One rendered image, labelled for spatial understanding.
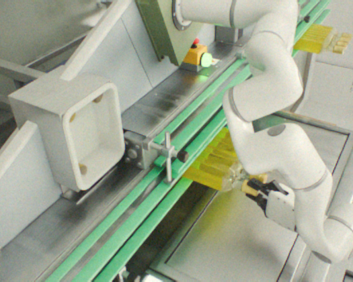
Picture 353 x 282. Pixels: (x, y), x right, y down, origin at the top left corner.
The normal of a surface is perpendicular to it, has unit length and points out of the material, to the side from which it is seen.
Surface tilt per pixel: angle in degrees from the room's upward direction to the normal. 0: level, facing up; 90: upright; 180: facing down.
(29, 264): 90
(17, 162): 0
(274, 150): 94
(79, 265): 90
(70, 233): 90
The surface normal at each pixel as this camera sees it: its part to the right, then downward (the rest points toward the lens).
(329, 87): -0.51, 0.53
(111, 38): 0.86, 0.29
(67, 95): -0.02, -0.79
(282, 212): -0.73, 0.40
